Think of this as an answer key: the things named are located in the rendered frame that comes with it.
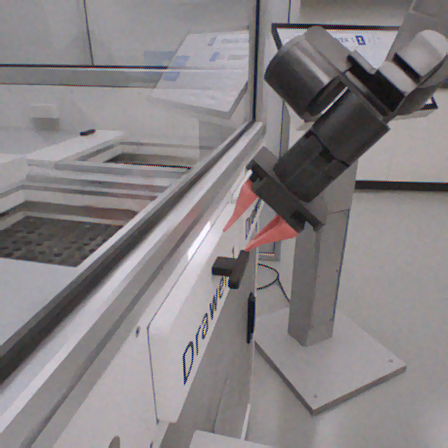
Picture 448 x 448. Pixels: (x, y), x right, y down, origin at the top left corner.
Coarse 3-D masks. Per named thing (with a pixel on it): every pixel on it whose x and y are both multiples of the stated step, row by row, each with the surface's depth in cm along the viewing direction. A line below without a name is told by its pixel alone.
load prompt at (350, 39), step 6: (294, 36) 107; (336, 36) 113; (342, 36) 114; (348, 36) 115; (354, 36) 116; (360, 36) 117; (366, 36) 118; (372, 36) 119; (342, 42) 113; (348, 42) 114; (354, 42) 115; (360, 42) 116; (366, 42) 117; (372, 42) 118
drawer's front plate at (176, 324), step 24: (216, 240) 45; (192, 264) 40; (192, 288) 36; (216, 288) 47; (168, 312) 32; (192, 312) 37; (216, 312) 48; (168, 336) 31; (192, 336) 38; (168, 360) 32; (168, 384) 33; (168, 408) 34
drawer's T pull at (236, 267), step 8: (240, 256) 44; (248, 256) 45; (216, 264) 43; (224, 264) 43; (232, 264) 43; (240, 264) 43; (216, 272) 43; (224, 272) 42; (232, 272) 41; (240, 272) 41; (232, 280) 40; (240, 280) 41; (232, 288) 40
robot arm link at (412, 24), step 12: (420, 0) 35; (432, 0) 34; (444, 0) 34; (408, 12) 34; (420, 12) 34; (432, 12) 34; (444, 12) 34; (408, 24) 34; (420, 24) 34; (432, 24) 34; (444, 24) 34; (396, 36) 34; (408, 36) 34; (396, 48) 34; (384, 60) 36; (444, 72) 33; (432, 84) 33; (408, 96) 36; (420, 96) 35; (408, 108) 38; (420, 108) 40
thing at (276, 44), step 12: (276, 24) 106; (288, 24) 108; (300, 24) 109; (312, 24) 111; (324, 24) 113; (276, 36) 105; (276, 48) 104; (432, 96) 121; (288, 108) 104; (432, 108) 119; (300, 120) 100; (312, 120) 100
